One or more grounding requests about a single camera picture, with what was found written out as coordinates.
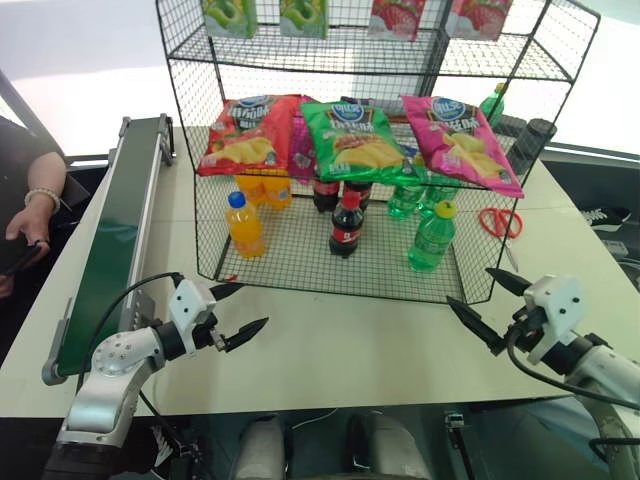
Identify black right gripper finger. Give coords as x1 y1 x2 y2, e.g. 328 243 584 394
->
445 295 507 357
485 267 534 302

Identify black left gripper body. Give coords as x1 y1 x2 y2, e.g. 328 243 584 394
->
192 311 231 354

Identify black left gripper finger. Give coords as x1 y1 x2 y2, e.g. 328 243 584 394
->
223 316 270 354
208 282 247 302

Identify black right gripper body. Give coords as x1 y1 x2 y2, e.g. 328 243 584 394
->
504 303 547 352

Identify green conveyor belt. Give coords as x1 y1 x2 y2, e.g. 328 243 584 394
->
41 114 176 387

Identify bystander bare hand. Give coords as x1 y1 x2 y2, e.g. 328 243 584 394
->
4 202 55 262

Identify orange soda bottle blue cap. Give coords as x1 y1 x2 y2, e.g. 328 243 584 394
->
223 191 267 260

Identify green soda bottle yellow cap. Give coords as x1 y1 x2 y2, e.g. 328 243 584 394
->
406 199 459 274

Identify black and white shoe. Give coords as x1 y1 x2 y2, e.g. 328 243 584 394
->
578 205 634 233

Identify grey rounded shape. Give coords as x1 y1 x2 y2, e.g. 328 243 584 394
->
346 411 432 480
233 413 287 480

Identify cola bottle red cap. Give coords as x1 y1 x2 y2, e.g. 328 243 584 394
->
327 189 366 259

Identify black cylinder container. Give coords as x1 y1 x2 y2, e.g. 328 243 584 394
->
508 117 559 177

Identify pink chips bag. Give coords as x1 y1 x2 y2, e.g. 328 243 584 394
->
400 94 526 199

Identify red chips bag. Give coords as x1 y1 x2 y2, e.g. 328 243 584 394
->
196 93 302 178

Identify magenta chips bag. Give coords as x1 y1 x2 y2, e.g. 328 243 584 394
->
286 113 319 187

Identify blue chips bag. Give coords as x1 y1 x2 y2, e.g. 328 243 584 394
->
398 143 425 169

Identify green chips bag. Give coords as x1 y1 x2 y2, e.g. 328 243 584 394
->
299 99 422 186

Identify black phone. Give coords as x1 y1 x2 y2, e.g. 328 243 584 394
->
0 239 52 277

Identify strawberry juice carton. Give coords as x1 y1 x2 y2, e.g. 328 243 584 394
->
368 0 424 43
444 0 514 43

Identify green apple juice carton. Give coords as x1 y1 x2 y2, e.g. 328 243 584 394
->
199 0 259 41
278 0 330 41

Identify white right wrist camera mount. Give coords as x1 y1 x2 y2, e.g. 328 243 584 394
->
521 274 585 365

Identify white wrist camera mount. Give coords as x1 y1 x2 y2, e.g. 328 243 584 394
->
167 278 219 357
521 274 585 365

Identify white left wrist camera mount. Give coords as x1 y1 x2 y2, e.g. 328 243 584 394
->
167 278 219 357

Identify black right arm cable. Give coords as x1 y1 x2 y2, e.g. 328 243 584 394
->
505 329 640 407

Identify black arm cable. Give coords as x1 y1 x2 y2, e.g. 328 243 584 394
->
74 271 185 397
505 329 640 407

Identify red handled scissors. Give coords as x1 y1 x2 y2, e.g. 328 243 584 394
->
478 206 525 273

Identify black wire mesh rack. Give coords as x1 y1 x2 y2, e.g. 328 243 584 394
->
154 0 601 306

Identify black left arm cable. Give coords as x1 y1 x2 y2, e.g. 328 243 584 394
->
74 271 185 397

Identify white bead bracelet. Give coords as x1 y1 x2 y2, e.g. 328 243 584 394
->
23 186 63 215

